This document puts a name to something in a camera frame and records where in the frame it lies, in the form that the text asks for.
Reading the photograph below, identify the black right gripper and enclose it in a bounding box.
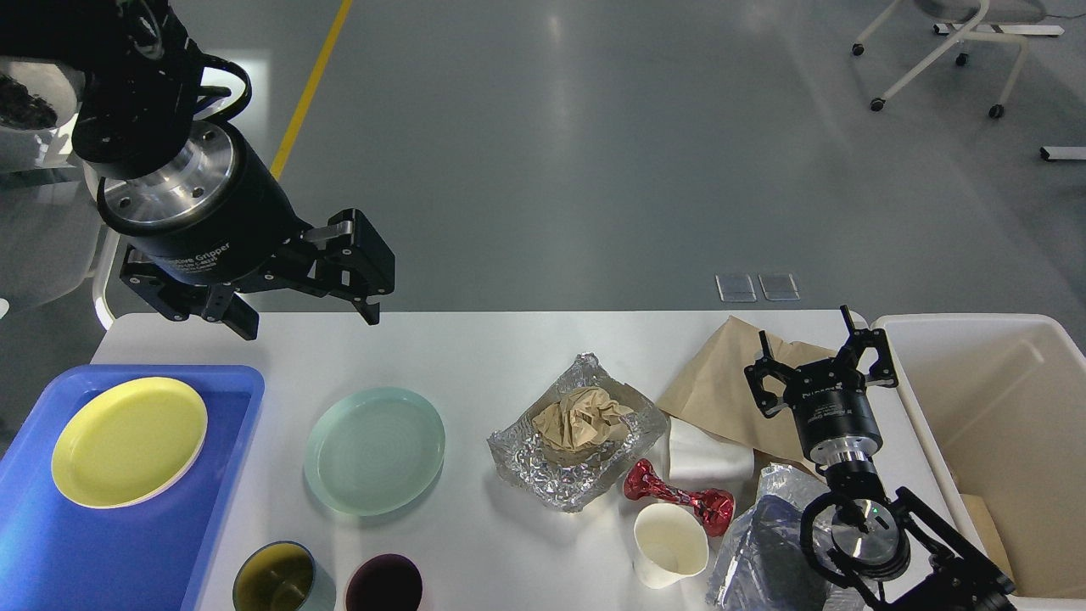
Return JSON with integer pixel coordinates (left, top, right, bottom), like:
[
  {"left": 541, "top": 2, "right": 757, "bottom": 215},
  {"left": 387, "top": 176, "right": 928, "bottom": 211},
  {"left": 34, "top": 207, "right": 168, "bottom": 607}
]
[{"left": 744, "top": 305, "right": 898, "bottom": 464}]

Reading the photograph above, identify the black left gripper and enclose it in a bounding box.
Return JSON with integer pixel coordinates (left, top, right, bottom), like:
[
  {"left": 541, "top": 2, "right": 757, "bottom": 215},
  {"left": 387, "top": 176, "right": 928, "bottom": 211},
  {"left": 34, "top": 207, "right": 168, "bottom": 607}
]
[{"left": 94, "top": 120, "right": 395, "bottom": 340}]

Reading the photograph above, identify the pink mug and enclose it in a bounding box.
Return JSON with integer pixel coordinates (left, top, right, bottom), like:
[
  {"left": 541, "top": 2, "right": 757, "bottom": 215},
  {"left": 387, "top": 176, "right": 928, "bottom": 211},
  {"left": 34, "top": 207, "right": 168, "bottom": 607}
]
[{"left": 343, "top": 553, "right": 424, "bottom": 610}]

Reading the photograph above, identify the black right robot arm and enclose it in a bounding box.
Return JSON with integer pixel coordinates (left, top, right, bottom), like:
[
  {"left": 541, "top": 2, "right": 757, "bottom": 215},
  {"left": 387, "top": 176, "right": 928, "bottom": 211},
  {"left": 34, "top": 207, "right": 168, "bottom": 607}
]
[{"left": 744, "top": 306, "right": 1016, "bottom": 610}]

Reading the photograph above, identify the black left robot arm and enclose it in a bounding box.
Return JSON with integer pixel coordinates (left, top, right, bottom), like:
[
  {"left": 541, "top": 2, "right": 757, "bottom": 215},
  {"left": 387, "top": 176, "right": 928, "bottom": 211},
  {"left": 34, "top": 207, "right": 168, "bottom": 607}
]
[{"left": 3, "top": 1, "right": 395, "bottom": 340}]

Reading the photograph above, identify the brown paper bag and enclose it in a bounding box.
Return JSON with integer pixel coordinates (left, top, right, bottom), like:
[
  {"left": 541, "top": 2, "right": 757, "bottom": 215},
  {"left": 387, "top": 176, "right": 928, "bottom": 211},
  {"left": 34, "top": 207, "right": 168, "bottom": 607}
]
[{"left": 656, "top": 316, "right": 812, "bottom": 468}]

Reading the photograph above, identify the white napkin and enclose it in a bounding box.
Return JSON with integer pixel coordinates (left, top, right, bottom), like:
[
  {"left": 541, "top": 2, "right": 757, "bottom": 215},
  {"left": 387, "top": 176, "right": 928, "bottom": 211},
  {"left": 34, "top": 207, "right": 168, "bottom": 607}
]
[{"left": 668, "top": 418, "right": 755, "bottom": 487}]

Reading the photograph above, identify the red foil wrapper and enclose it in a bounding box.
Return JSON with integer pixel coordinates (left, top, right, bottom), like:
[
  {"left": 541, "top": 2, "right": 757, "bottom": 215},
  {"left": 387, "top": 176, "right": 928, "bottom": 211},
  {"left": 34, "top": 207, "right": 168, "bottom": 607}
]
[{"left": 622, "top": 457, "right": 736, "bottom": 537}]

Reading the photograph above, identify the beige waste bin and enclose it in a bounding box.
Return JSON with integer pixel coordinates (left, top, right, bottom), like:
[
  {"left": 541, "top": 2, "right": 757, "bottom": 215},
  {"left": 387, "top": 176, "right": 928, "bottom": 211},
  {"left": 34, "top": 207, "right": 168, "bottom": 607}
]
[{"left": 876, "top": 313, "right": 1085, "bottom": 610}]

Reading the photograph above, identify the light green plate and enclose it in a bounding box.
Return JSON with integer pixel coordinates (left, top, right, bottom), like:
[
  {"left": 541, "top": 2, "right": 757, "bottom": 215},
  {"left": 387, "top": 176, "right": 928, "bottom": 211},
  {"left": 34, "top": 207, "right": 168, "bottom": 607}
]
[{"left": 303, "top": 387, "right": 446, "bottom": 518}]

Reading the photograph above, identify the yellow plate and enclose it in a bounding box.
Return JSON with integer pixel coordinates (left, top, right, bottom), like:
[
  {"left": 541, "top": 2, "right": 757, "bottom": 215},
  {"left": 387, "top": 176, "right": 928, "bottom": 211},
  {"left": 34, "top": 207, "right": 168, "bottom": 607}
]
[{"left": 50, "top": 378, "right": 210, "bottom": 510}]

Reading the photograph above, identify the white paper cup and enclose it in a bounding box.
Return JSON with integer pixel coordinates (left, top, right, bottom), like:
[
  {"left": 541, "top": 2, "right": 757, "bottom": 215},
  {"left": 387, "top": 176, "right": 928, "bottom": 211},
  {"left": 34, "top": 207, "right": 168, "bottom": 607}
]
[{"left": 633, "top": 502, "right": 709, "bottom": 589}]

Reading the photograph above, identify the crumpled aluminium foil tray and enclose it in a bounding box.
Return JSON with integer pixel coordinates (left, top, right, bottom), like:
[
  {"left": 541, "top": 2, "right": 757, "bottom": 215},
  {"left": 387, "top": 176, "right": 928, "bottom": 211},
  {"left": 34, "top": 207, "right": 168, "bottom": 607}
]
[{"left": 487, "top": 353, "right": 668, "bottom": 512}]

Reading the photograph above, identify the white bar on floor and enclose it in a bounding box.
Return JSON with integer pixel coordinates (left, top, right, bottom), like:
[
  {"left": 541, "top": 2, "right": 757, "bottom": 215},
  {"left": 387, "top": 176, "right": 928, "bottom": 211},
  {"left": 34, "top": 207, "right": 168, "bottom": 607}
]
[{"left": 1039, "top": 144, "right": 1086, "bottom": 162}]

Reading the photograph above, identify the blue plastic tray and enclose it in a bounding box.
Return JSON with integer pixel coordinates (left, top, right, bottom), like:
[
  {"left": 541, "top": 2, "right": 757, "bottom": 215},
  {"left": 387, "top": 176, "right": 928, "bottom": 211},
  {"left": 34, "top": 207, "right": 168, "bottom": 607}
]
[{"left": 1, "top": 364, "right": 265, "bottom": 610}]

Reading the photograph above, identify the white office chair right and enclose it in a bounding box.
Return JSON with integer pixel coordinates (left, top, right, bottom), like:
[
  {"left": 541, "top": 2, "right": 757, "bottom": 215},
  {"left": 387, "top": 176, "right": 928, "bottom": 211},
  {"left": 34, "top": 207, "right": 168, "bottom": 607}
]
[{"left": 869, "top": 1, "right": 1083, "bottom": 120}]

